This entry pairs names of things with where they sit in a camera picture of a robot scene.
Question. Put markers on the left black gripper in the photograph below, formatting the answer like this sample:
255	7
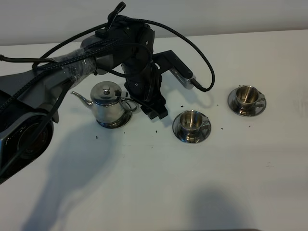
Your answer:
145	83

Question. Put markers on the stainless steel teapot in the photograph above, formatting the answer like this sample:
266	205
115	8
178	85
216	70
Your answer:
108	102

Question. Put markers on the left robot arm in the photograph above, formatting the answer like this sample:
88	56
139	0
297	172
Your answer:
29	101

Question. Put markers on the near stainless steel teacup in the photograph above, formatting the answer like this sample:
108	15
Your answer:
191	122

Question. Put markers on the stainless steel teacup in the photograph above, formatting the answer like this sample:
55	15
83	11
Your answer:
191	122
248	97

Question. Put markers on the round steel teapot coaster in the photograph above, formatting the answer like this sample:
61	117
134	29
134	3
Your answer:
124	119

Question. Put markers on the near stainless steel saucer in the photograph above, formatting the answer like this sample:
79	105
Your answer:
178	131

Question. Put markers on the stainless steel saucer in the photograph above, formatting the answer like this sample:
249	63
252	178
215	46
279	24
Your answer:
246	113
178	131

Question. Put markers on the far stainless steel teacup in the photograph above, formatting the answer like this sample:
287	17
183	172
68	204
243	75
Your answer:
248	97

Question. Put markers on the far stainless steel saucer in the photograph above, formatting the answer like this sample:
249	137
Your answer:
246	113

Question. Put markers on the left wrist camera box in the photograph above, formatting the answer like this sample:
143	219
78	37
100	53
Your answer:
180	70

